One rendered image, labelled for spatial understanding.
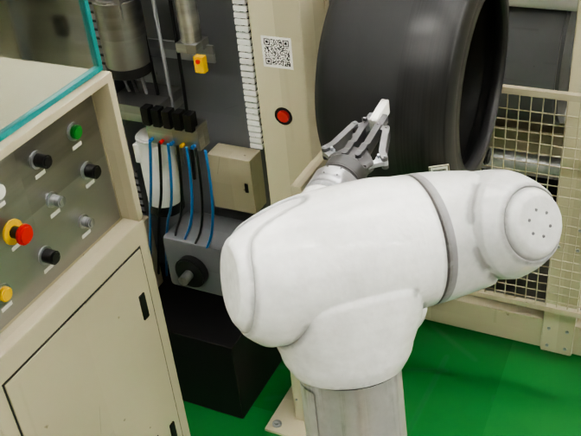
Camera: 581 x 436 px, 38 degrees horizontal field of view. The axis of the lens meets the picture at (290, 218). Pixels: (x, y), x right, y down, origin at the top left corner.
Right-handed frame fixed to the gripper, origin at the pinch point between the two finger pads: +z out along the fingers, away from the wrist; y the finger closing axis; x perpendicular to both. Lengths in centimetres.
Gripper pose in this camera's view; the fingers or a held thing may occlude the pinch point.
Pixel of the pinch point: (379, 116)
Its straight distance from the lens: 161.6
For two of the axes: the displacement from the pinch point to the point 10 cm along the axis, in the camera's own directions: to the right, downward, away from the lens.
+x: 1.4, 7.4, 6.6
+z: 4.1, -6.5, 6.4
